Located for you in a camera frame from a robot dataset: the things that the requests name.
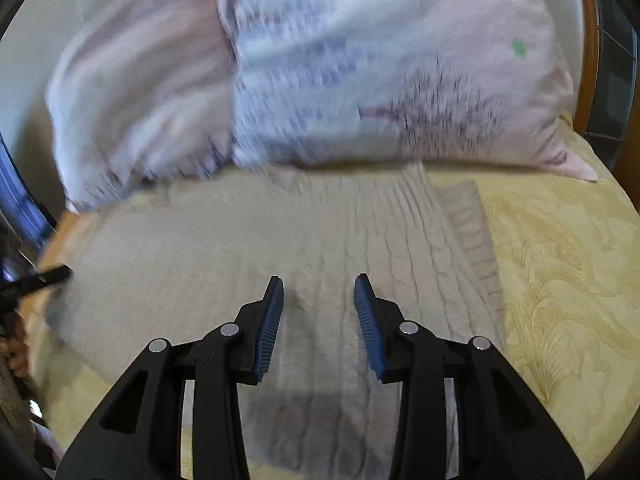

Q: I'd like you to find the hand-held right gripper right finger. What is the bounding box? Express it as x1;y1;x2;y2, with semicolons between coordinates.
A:
354;274;583;480

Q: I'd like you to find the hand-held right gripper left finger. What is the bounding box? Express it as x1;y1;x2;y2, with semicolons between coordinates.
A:
55;276;285;480

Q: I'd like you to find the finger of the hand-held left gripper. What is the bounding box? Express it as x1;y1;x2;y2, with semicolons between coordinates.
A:
0;266;73;306

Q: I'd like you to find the beige cable-knit sweater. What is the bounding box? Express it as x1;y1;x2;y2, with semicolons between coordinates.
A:
37;162;508;471

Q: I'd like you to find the person's left hand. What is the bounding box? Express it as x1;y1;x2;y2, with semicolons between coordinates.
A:
0;310;30;378

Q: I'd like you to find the window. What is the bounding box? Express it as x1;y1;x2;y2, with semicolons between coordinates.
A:
0;135;56;246

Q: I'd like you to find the yellow patterned bedspread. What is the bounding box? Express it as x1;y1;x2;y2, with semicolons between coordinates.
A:
22;110;640;480

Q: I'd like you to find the floral stem print pillow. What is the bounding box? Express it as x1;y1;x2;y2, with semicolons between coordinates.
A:
45;0;238;211

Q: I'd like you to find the tree print pillow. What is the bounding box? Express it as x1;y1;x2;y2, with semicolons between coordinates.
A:
215;0;598;181

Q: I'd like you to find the wooden headboard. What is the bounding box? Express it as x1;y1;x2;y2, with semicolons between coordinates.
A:
572;0;640;171

